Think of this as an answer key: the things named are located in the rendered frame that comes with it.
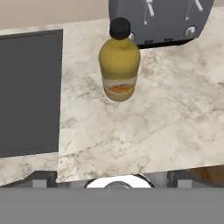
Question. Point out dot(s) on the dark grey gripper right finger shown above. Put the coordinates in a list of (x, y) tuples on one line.
[(175, 176)]

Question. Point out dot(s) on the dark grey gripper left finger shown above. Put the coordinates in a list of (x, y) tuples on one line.
[(43, 176)]

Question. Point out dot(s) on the white round object black rim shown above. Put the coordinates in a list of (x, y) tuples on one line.
[(128, 180)]

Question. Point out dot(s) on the dark grey hob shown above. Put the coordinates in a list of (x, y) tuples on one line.
[(29, 93)]

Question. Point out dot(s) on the yellow juice bottle black cap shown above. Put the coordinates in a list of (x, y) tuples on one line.
[(119, 64)]

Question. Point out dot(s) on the grey metal toaster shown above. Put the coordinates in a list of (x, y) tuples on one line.
[(166, 20)]

